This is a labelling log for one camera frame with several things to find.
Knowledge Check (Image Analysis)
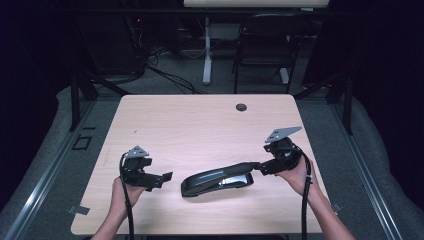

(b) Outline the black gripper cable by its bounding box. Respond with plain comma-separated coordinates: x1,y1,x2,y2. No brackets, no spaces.
294,147,313,240
118,152,136,240

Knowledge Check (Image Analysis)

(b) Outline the white floor cable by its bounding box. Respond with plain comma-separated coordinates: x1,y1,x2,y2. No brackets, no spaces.
180,47,207,60

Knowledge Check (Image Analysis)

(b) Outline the aluminium floor rail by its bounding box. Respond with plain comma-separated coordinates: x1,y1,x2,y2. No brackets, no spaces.
2,99,98,240
329,103,405,240

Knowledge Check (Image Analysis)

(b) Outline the black metal stand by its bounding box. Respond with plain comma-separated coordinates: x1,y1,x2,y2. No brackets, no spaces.
68,69,132,132
293,71,354,136

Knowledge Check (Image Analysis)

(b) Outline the black floor cable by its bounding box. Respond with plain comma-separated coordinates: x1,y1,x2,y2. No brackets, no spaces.
146,64,208,95

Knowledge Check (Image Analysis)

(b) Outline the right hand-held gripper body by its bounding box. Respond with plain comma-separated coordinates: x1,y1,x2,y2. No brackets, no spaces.
264,125,304,174

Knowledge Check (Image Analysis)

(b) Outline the black stapler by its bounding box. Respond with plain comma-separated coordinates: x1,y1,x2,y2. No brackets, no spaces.
180,161,262,199

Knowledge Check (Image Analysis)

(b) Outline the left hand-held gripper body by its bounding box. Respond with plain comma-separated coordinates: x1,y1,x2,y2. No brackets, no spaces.
119,145,164,188

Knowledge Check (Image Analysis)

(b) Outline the person's right hand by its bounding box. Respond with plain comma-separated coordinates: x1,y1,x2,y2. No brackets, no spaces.
275,154,316,198

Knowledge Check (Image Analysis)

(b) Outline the black folding chair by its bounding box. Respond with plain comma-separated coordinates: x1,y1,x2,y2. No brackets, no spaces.
232,13,302,95

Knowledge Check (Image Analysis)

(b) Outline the dark equipment box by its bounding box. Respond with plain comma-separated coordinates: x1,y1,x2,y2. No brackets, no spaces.
94,13,148,77

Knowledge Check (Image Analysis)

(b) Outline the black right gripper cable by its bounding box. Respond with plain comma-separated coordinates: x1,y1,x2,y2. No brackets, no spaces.
294,147,313,240

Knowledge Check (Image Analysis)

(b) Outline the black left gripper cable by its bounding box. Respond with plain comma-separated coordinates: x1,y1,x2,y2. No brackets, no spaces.
118,152,136,240

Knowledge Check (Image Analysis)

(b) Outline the person's left hand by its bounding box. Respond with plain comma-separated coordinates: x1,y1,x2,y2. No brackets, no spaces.
111,176,148,218

